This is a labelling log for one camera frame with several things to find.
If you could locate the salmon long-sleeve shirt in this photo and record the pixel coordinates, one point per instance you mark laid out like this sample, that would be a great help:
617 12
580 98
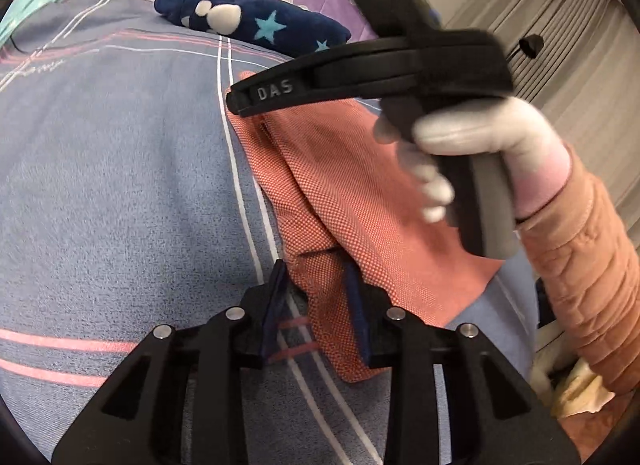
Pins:
334 190

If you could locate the right white gloved hand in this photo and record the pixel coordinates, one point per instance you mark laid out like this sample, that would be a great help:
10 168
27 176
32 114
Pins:
536 161

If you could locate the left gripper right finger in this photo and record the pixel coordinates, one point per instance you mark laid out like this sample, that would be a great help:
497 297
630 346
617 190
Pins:
454 398

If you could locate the navy star plush garment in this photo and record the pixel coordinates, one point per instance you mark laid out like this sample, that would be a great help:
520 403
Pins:
272 24

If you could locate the beige curtain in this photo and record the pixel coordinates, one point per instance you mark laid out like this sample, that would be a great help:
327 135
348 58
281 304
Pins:
585 79

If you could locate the black floor lamp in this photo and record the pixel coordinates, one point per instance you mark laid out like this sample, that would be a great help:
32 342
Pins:
530 46

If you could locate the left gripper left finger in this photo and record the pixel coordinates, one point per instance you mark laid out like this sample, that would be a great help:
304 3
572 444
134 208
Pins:
177 397

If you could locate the blue plaid blanket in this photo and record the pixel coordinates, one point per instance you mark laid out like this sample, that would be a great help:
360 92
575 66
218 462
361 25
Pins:
126 199

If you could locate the right forearm salmon sleeve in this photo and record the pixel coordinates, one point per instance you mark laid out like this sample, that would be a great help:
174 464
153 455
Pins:
579 246

